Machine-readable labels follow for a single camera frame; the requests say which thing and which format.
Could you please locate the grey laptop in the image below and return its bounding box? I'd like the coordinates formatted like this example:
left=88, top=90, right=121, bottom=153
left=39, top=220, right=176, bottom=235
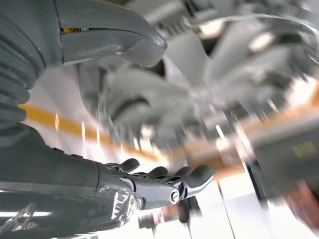
left=249, top=122, right=319, bottom=189

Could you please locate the brown cardboard box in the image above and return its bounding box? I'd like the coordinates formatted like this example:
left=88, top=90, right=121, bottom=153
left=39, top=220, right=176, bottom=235
left=284, top=183, right=319, bottom=230

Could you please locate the steel workbench table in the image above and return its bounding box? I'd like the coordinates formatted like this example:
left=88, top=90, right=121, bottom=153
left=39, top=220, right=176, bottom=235
left=18, top=62, right=319, bottom=239

